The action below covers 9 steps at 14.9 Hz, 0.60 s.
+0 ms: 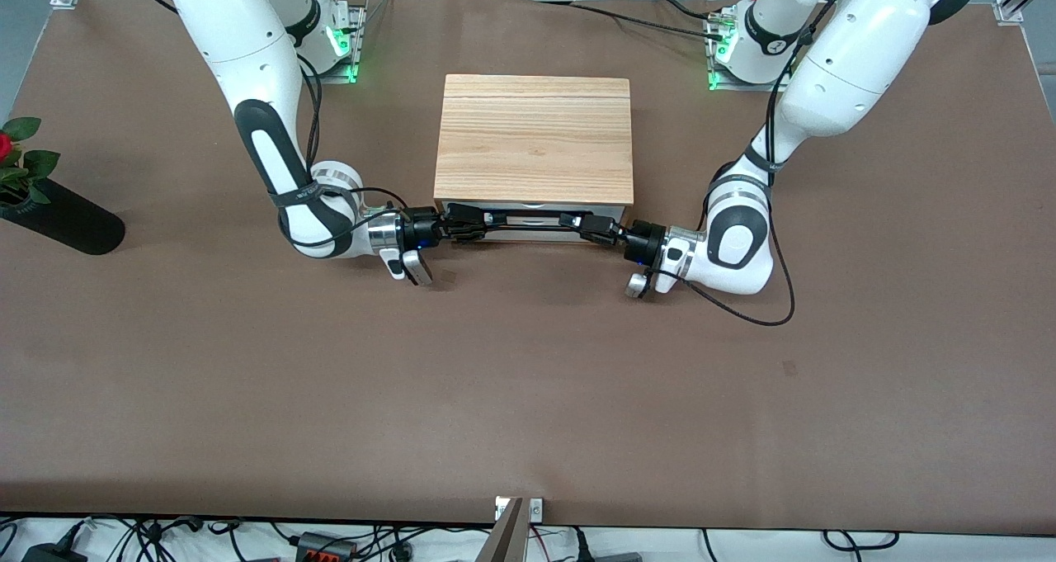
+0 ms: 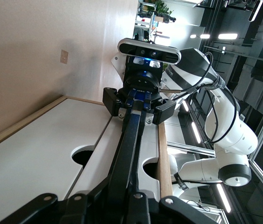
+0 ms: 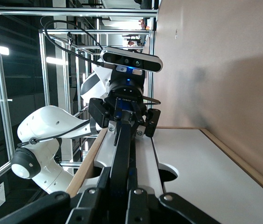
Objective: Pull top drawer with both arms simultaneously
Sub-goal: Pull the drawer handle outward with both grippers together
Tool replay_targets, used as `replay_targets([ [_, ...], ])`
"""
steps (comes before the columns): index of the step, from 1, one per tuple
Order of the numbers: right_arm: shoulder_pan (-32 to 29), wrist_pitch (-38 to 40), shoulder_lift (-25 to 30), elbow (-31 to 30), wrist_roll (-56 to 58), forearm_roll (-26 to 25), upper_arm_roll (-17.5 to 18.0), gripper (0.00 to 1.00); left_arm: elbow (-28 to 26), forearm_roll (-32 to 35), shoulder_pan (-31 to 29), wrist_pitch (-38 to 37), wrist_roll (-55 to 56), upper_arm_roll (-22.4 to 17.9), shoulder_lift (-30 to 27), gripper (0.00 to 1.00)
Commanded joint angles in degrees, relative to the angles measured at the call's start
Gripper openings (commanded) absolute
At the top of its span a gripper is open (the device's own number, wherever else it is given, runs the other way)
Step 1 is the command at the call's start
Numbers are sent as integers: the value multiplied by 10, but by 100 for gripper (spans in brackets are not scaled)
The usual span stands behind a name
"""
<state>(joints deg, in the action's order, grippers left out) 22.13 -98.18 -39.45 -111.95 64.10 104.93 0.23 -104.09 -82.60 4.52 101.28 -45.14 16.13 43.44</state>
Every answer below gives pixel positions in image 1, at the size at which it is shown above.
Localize black drawer handle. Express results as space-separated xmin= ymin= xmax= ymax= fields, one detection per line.
xmin=441 ymin=201 xmax=629 ymax=231

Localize white wooden drawer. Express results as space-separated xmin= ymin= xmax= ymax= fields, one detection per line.
xmin=450 ymin=225 xmax=625 ymax=244

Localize light wooden drawer cabinet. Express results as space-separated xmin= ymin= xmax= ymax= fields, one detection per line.
xmin=433 ymin=73 xmax=634 ymax=245

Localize black box orange connectors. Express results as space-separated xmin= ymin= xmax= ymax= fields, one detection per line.
xmin=294 ymin=531 xmax=357 ymax=562

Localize black cylindrical vase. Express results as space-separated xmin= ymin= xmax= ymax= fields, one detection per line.
xmin=0 ymin=178 xmax=126 ymax=257

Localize black power adapter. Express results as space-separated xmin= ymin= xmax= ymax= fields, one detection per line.
xmin=21 ymin=543 xmax=88 ymax=562

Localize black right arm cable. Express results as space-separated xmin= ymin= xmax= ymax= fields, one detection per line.
xmin=295 ymin=50 xmax=410 ymax=243

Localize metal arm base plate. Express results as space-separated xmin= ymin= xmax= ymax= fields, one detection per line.
xmin=312 ymin=0 xmax=367 ymax=85
xmin=707 ymin=9 xmax=795 ymax=93

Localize long black table cable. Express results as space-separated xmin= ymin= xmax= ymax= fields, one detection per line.
xmin=568 ymin=1 xmax=728 ymax=40

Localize short black table cable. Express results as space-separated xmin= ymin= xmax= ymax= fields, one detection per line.
xmin=648 ymin=0 xmax=727 ymax=23

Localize small metal edge bracket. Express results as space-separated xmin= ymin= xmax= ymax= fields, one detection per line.
xmin=494 ymin=497 xmax=544 ymax=522

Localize grey slanted mount post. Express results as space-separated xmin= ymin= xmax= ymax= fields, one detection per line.
xmin=476 ymin=497 xmax=527 ymax=562

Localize black looped floor cable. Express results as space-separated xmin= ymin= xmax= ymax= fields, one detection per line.
xmin=821 ymin=530 xmax=900 ymax=551

